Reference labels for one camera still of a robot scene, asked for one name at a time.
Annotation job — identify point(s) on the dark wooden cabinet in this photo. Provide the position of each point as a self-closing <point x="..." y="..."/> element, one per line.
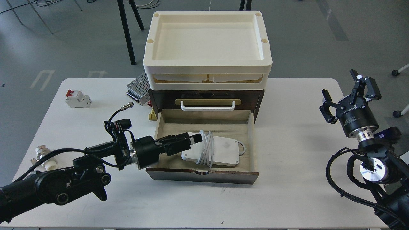
<point x="167" y="104"/>

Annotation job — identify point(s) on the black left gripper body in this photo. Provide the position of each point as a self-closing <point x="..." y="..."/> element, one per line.
<point x="147" y="151"/>

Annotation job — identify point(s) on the metal mesh power supply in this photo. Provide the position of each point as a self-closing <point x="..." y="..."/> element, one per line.
<point x="138" y="89"/>

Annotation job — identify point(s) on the metal valve white fitting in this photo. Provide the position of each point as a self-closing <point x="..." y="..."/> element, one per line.
<point x="41" y="152"/>

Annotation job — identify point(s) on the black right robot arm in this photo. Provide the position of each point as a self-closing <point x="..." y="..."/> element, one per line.
<point x="373" y="165"/>

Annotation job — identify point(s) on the open wooden drawer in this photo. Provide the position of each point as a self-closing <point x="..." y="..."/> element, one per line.
<point x="236" y="124"/>

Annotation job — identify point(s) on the white red circuit breaker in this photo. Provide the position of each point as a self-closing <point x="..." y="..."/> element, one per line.
<point x="76" y="99"/>

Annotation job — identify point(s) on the cream plastic tray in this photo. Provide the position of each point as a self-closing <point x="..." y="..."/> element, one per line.
<point x="207" y="81"/>
<point x="207" y="42"/>

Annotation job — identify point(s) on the white drawer handle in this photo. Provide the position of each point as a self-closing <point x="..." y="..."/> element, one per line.
<point x="184" y="107"/>

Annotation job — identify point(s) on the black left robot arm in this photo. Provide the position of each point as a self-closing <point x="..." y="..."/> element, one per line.
<point x="88" y="174"/>

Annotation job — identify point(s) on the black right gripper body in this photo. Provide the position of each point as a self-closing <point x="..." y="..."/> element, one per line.
<point x="356" y="115"/>

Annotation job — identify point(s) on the brass valve red handle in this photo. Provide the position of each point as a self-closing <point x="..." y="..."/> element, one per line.
<point x="152" y="115"/>

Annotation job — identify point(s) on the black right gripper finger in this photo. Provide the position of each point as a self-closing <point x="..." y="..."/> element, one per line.
<point x="325" y="108"/>
<point x="365" y="88"/>

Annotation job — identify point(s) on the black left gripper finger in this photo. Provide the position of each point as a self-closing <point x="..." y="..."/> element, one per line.
<point x="174" y="148"/>
<point x="184" y="139"/>

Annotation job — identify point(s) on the cream plastic tray lower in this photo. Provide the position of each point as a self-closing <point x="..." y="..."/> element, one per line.
<point x="207" y="81"/>

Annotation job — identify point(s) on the cream plastic tray top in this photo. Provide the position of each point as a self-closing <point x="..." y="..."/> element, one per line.
<point x="207" y="42"/>

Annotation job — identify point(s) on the black table leg right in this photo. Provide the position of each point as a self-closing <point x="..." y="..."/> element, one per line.
<point x="245" y="5"/>

